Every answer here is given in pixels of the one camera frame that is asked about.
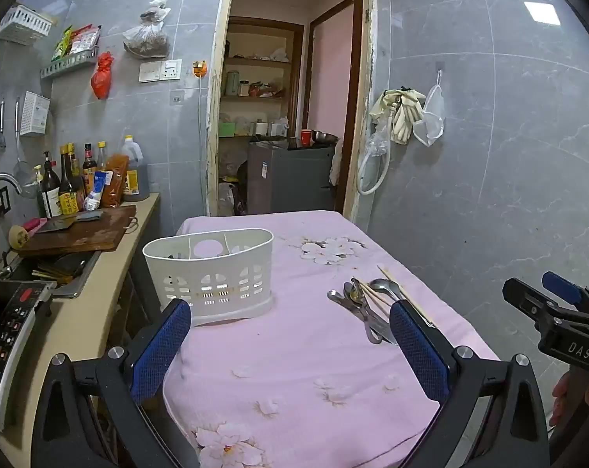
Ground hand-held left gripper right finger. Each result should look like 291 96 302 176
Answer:
389 300 551 468

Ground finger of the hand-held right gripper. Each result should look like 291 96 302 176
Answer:
502 278 589 325
542 271 589 315

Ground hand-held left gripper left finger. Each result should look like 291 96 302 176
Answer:
31 299 200 468

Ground steel utensil with looped handle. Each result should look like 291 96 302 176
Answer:
358 302 399 345

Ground wooden chopstick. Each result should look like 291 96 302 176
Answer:
353 280 395 309
376 266 436 327
355 285 395 315

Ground large steel spoon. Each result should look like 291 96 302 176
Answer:
369 278 407 305

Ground white plastic utensil basket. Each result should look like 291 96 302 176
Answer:
142 228 276 326

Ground small steel spoon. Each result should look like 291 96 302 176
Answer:
327 289 388 338

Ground person's right hand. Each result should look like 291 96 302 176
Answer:
549 372 574 428

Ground beige kitchen counter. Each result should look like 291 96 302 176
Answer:
0 192 161 468

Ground pink floral tablecloth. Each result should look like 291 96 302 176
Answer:
162 209 500 468

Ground kitchen sink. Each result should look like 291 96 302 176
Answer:
0 250 103 300

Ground wooden cutting board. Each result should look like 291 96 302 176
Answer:
15 204 138 257

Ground induction cooker control panel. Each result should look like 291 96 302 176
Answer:
0 280 56 433

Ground steel cleaver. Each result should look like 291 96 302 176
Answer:
33 209 103 235

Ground blue and white packet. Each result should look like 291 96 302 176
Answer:
84 170 108 211

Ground orange-brown spice packet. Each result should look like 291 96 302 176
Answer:
101 154 130 208

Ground dark bottle yellow label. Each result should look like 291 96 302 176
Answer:
57 143 82 216

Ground large cooking oil jug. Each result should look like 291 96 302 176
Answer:
121 135 151 201

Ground dark bottle white label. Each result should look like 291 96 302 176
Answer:
40 151 62 219

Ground white hanging plastic bag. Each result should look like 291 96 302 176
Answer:
413 70 445 148

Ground dark bottle red label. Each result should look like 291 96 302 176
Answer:
82 143 98 195

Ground clear plastic bag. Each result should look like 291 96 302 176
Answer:
367 124 391 159

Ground cream rubber gloves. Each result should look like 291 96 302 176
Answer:
369 88 428 146

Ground grey small refrigerator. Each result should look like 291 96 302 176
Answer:
247 139 337 216

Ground hanging steel skimmer ladle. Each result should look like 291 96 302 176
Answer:
12 99 40 199

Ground white box grater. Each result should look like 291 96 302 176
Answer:
20 90 52 138

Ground red plastic bag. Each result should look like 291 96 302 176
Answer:
90 51 116 100

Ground wooden shelf unit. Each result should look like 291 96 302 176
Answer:
217 16 306 196

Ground clear bag of dried goods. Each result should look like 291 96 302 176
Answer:
123 0 171 59

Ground red snack packets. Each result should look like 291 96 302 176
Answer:
70 24 103 55

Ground green snack packet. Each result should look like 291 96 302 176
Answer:
52 26 74 62

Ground white hose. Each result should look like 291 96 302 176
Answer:
356 107 391 196

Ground thin white cable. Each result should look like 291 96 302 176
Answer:
197 77 208 143

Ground white door frame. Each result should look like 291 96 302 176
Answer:
205 0 377 222

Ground metal wall rack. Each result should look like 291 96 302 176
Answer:
41 50 101 80

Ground white plastic wall basket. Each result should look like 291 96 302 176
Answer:
0 5 57 46

